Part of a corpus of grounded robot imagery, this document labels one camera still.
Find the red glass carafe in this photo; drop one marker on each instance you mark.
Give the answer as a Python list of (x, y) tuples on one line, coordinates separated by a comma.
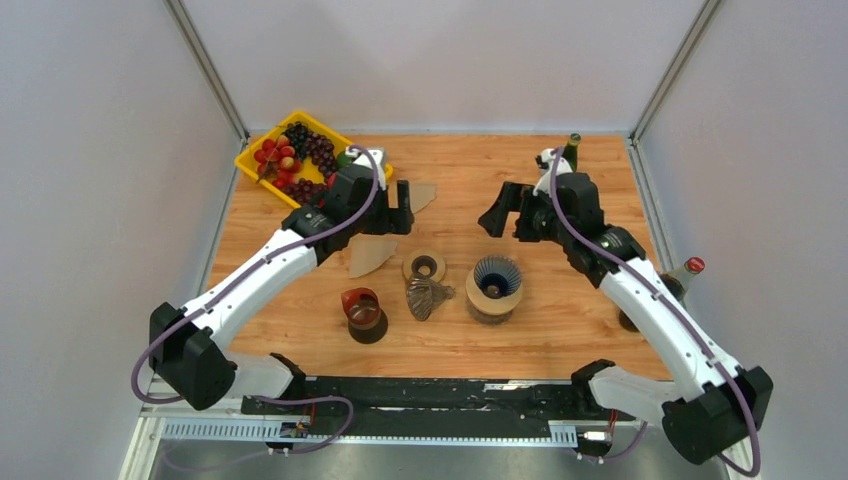
[(367, 322)]

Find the glass server with wooden collar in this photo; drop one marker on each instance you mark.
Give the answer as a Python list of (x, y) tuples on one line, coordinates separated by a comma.
[(491, 311)]

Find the dark purple grape bunch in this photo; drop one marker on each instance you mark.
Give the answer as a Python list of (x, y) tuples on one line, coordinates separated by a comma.
[(312, 146)]

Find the cola bottle red cap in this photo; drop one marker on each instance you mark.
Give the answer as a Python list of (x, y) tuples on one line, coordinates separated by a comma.
[(676, 282)]

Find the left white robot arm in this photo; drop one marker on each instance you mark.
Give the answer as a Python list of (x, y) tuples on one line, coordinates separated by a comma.
[(189, 345)]

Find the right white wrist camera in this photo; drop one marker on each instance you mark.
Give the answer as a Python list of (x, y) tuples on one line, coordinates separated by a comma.
[(551, 163)]

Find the clear glass ribbed dripper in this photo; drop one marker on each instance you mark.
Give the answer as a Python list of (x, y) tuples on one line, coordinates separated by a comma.
[(424, 295)]

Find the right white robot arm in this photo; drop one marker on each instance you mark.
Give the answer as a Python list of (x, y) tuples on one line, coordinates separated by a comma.
[(712, 407)]

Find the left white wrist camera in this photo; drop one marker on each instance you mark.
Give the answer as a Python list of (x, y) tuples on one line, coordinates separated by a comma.
[(366, 158)]

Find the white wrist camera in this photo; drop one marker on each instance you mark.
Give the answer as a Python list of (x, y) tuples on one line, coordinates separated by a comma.
[(551, 163), (366, 158)]

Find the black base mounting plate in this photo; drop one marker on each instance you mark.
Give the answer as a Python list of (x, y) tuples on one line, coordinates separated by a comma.
[(435, 407)]

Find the blue ribbed dripper cone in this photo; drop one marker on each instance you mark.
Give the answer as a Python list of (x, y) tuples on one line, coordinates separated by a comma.
[(497, 276)]

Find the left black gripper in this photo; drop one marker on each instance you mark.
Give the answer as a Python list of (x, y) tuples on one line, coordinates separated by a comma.
[(394, 220)]

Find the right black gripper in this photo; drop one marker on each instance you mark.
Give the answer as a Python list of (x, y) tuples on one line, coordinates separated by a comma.
[(509, 199)]

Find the yellow plastic fruit tray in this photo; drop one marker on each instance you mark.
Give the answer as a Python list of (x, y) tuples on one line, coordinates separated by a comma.
[(246, 164)]

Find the brown paper filter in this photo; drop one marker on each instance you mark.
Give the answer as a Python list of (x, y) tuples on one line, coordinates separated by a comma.
[(368, 254), (421, 195)]

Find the green lime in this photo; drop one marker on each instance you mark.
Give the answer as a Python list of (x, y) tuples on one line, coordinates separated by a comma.
[(343, 159)]

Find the green glass bottle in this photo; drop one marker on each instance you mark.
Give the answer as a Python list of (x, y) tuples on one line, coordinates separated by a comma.
[(570, 151)]

